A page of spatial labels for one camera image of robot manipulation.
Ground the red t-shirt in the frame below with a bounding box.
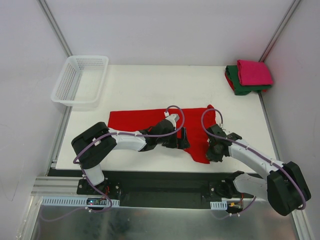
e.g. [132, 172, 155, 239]
[107, 104, 213, 164]
[224, 72, 235, 91]

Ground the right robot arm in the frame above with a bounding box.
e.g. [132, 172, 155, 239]
[205, 124, 311, 216]

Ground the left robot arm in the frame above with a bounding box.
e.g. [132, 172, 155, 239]
[71, 116, 190, 195]

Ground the red folded t-shirt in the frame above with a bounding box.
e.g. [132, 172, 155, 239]
[224, 72, 235, 91]

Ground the green folded t-shirt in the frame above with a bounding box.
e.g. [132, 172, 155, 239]
[225, 65, 272, 96]

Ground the pink folded t-shirt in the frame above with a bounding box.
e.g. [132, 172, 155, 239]
[237, 59, 274, 86]

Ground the white plastic basket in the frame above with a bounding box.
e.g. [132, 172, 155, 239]
[50, 55, 109, 109]

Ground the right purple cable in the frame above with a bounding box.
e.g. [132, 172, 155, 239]
[201, 108, 307, 218]

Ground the purple cable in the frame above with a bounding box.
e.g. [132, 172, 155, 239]
[39, 105, 185, 222]
[201, 108, 307, 218]

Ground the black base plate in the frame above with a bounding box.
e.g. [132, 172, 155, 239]
[76, 169, 254, 208]

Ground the right cable duct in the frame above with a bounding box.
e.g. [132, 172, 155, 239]
[210, 200, 228, 211]

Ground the cable duct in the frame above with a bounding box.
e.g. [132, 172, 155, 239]
[210, 200, 228, 211]
[41, 196, 110, 208]

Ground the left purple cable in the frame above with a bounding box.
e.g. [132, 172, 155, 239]
[39, 105, 185, 222]

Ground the left cable duct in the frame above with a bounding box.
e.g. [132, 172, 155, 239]
[41, 196, 110, 208]

